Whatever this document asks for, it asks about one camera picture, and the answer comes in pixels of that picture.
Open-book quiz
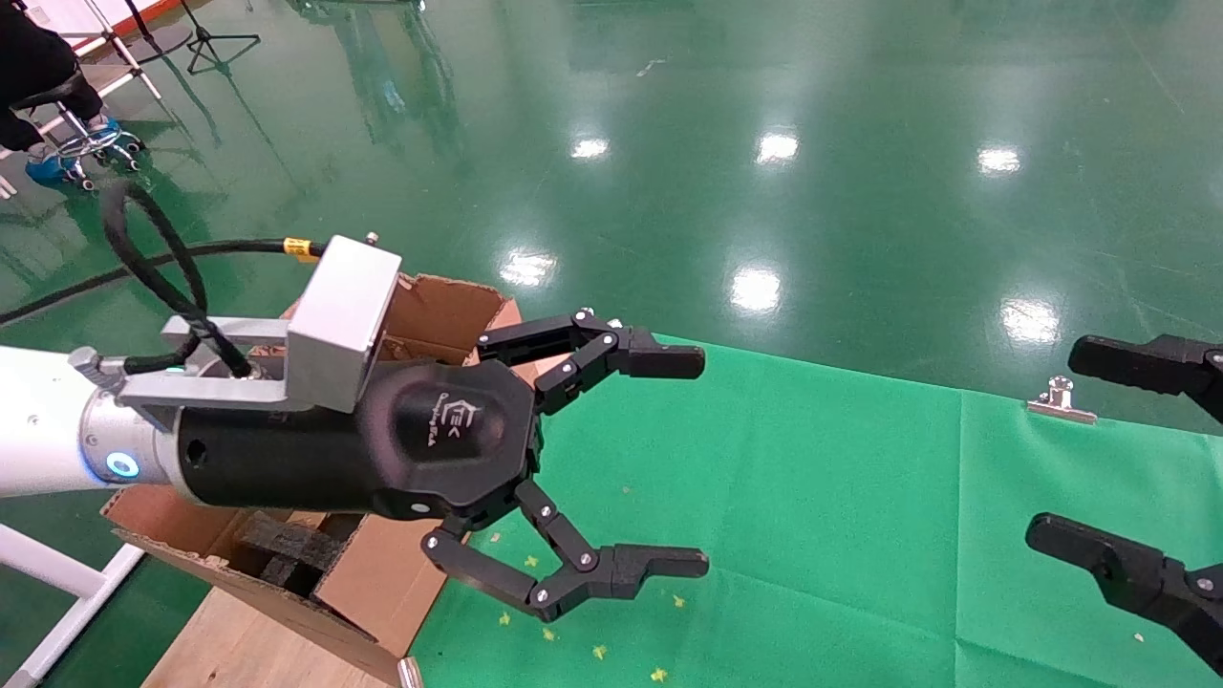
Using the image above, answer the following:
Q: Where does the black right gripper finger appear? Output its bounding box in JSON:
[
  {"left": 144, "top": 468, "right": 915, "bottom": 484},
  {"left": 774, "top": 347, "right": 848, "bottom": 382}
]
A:
[
  {"left": 1024, "top": 514, "right": 1223, "bottom": 675},
  {"left": 1066, "top": 334, "right": 1223, "bottom": 426}
]

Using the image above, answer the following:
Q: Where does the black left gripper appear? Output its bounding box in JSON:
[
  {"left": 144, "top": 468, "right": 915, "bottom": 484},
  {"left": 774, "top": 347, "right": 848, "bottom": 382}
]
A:
[{"left": 175, "top": 308, "right": 711, "bottom": 622}]

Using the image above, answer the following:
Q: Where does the large open cardboard carton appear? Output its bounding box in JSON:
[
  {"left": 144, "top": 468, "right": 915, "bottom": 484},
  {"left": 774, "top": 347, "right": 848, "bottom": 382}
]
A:
[{"left": 100, "top": 274, "right": 536, "bottom": 684}]

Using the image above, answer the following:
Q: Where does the green cloth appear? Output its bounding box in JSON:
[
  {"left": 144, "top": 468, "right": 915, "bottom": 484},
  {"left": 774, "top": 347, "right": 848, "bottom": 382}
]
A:
[{"left": 409, "top": 330, "right": 1223, "bottom": 688}]

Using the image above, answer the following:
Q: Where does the black tripod stand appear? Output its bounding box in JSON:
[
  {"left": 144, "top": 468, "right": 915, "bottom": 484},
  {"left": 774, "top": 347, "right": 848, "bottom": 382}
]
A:
[{"left": 182, "top": 0, "right": 261, "bottom": 75}]

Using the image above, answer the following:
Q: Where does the black round base stand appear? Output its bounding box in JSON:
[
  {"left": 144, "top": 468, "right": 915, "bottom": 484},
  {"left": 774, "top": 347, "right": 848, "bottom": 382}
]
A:
[{"left": 122, "top": 0, "right": 194, "bottom": 64}]

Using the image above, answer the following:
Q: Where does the black stool with chrome base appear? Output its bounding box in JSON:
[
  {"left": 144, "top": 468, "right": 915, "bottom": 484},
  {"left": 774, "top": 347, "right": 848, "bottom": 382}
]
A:
[{"left": 8, "top": 72, "right": 146, "bottom": 192}]

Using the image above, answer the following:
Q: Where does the person in black clothes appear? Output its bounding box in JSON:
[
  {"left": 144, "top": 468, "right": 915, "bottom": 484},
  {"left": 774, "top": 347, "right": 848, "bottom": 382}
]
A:
[{"left": 0, "top": 0, "right": 125, "bottom": 187}]

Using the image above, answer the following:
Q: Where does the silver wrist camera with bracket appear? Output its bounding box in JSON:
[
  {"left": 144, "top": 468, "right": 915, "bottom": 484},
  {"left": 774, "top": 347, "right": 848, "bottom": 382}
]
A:
[{"left": 119, "top": 234, "right": 405, "bottom": 431}]

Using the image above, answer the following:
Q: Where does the black cable with yellow tag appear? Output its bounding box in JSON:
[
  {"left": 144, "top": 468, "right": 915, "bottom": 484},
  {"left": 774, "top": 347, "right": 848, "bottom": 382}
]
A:
[{"left": 0, "top": 178, "right": 331, "bottom": 378}]

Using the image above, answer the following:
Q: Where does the white tube frame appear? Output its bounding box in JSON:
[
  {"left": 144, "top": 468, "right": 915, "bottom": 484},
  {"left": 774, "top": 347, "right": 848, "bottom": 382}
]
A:
[{"left": 0, "top": 524, "right": 144, "bottom": 688}]

